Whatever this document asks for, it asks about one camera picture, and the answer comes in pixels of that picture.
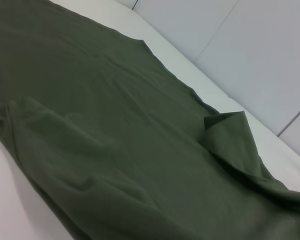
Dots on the dark green shirt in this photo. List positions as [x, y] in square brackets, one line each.
[115, 125]

